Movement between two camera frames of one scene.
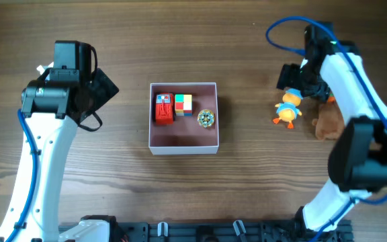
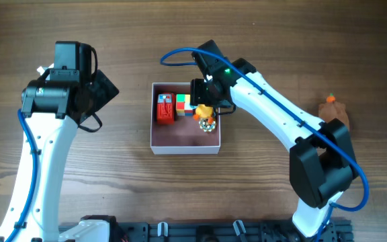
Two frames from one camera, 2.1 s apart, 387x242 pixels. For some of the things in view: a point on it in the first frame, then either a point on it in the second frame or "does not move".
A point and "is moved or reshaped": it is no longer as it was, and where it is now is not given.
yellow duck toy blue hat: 287,110 is moved or reshaped
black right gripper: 287,76 → 197,93
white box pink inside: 185,136 does not move
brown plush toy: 329,123 does not move
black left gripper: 105,87 does not move
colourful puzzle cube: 183,105 does not move
